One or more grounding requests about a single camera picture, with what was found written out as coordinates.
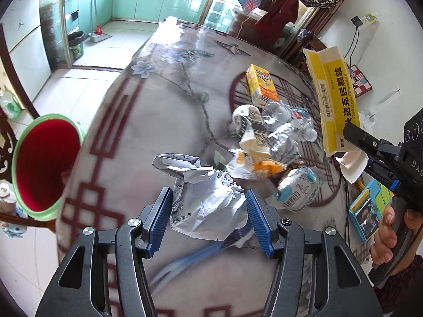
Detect blue white snack packet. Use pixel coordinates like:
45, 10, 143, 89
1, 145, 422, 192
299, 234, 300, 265
266, 167, 325, 212

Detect white grey paper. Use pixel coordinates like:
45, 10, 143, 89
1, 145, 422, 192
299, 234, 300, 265
153, 153, 248, 241

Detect yellow medicine box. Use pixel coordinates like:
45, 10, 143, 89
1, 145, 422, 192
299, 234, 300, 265
303, 46, 369, 184

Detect green red trash bin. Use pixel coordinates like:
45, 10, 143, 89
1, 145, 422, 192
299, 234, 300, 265
11, 114, 87, 222

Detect teal kitchen cabinets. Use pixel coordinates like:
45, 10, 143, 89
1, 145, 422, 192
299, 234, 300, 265
65, 0, 206, 34

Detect person's right hand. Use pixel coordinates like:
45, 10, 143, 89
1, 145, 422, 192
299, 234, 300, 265
369, 202, 423, 276

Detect blue yellow toy stand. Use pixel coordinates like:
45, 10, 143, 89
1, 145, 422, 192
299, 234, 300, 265
348, 179, 394, 243

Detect white desk lamp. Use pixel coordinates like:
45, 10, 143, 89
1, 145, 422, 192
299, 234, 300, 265
359, 85, 402, 131

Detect orange white wrapper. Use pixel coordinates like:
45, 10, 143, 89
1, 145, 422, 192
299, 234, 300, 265
225, 149, 287, 181

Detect crushed clear plastic bottle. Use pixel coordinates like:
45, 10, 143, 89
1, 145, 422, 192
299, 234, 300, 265
261, 102, 318, 142

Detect crushed printed paper cup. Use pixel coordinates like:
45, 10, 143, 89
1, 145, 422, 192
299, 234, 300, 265
232, 105, 271, 159

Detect orange yellow carton box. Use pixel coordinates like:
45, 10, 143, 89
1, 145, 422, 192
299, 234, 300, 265
246, 64, 280, 108

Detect dark red hanging garment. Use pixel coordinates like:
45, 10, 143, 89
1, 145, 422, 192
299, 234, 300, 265
255, 0, 299, 46

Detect white refrigerator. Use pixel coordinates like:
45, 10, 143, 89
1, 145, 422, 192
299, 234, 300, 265
1, 0, 51, 100

